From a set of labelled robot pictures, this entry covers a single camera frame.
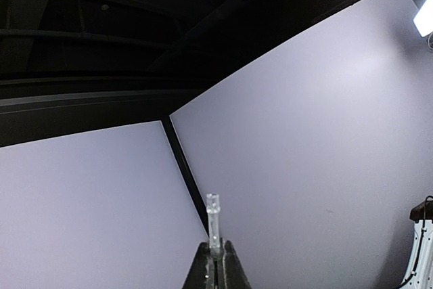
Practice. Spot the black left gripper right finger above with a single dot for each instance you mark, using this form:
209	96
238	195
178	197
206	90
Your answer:
229	271

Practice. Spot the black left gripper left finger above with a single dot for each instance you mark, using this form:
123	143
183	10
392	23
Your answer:
202	273

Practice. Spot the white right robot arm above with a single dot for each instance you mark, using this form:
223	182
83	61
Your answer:
419	269

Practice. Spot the white ceiling light bar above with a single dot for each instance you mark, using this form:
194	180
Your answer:
423	19

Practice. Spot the black left corner post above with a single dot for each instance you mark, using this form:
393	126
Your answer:
185	170

